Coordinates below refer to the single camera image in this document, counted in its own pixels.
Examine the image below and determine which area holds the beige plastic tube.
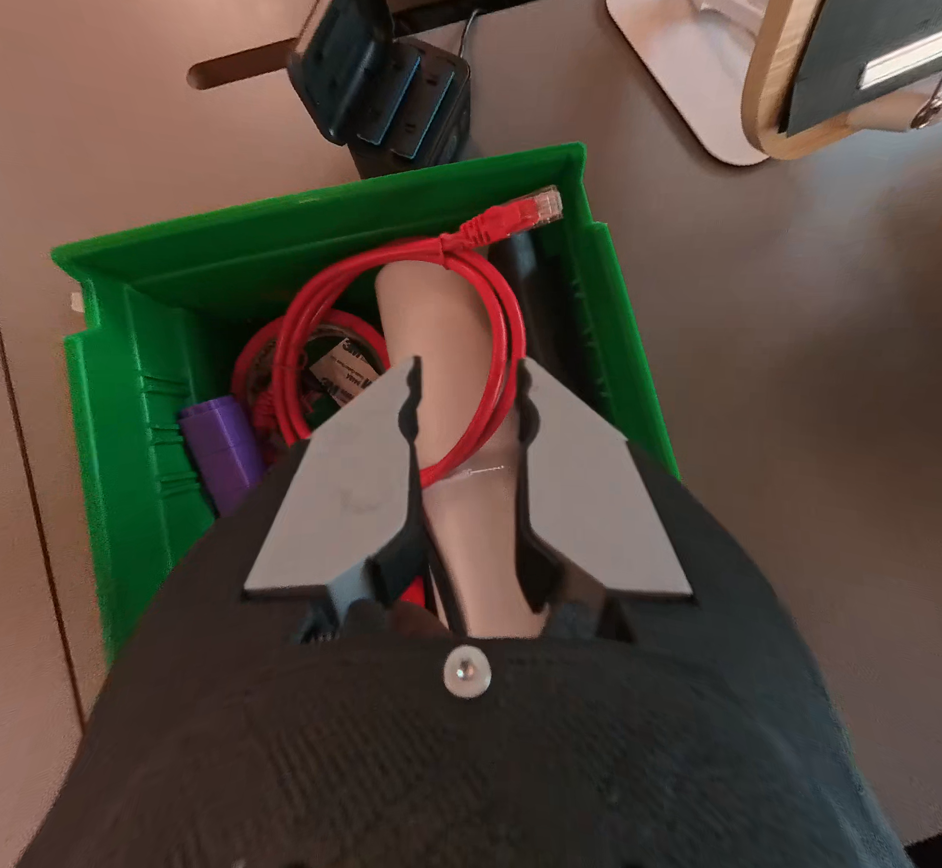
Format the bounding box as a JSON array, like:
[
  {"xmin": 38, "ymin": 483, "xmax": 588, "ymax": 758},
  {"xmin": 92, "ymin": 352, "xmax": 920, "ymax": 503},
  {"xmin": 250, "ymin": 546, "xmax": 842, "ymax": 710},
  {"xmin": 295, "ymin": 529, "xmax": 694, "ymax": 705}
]
[{"xmin": 374, "ymin": 261, "xmax": 551, "ymax": 639}]

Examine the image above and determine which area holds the black wooden book stand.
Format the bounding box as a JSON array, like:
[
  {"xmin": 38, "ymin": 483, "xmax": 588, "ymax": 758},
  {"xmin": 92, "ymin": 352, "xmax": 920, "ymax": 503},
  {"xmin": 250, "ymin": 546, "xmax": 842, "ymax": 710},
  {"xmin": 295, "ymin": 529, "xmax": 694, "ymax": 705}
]
[{"xmin": 605, "ymin": 0, "xmax": 942, "ymax": 166}]

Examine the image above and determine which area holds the green plastic bin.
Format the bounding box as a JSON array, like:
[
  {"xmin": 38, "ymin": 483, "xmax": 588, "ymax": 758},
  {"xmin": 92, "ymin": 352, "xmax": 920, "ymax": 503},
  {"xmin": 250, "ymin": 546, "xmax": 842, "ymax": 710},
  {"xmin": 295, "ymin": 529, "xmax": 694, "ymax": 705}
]
[{"xmin": 52, "ymin": 141, "xmax": 681, "ymax": 663}]

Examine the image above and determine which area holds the black battery charger case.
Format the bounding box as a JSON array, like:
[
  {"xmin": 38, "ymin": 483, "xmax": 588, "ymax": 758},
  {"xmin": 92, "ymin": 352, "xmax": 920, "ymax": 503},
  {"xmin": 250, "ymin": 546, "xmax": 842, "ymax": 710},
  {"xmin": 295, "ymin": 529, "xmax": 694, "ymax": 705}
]
[{"xmin": 286, "ymin": 0, "xmax": 472, "ymax": 181}]

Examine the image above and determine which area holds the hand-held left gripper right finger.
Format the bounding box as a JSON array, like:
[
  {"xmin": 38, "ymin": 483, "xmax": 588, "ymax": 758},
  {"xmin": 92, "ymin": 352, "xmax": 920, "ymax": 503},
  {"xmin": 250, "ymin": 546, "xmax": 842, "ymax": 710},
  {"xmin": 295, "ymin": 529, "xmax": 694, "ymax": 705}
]
[{"xmin": 515, "ymin": 358, "xmax": 694, "ymax": 613}]

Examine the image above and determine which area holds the red tape roll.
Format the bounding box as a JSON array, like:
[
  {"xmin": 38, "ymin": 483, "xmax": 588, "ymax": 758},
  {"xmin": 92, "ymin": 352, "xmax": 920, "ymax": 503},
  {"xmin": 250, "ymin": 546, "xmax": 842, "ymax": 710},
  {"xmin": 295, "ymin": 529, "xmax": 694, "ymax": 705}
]
[{"xmin": 232, "ymin": 309, "xmax": 387, "ymax": 446}]

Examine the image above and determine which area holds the black plastic tool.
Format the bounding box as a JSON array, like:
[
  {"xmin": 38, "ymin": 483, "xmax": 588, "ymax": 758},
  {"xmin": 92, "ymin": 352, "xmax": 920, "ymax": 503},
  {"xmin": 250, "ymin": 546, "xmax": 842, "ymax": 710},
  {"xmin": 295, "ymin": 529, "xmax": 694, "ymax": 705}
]
[{"xmin": 504, "ymin": 230, "xmax": 582, "ymax": 398}]

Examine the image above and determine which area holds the red ethernet cable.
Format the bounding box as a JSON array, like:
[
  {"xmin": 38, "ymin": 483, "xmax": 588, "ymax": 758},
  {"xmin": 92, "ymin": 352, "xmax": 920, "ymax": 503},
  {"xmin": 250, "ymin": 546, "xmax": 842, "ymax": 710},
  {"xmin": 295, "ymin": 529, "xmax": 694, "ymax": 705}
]
[{"xmin": 272, "ymin": 185, "xmax": 564, "ymax": 486}]

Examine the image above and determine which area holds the purple plastic block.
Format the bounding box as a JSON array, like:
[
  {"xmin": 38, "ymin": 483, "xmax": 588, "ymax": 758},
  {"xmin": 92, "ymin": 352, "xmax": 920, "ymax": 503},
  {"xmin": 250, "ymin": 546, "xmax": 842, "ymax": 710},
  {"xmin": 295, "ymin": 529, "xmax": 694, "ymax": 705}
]
[{"xmin": 177, "ymin": 397, "xmax": 267, "ymax": 519}]

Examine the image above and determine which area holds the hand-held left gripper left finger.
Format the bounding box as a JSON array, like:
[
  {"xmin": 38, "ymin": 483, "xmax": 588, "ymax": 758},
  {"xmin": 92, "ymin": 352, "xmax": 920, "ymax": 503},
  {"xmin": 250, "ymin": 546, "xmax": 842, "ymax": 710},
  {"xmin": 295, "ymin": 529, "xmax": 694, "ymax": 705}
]
[{"xmin": 243, "ymin": 357, "xmax": 431, "ymax": 608}]

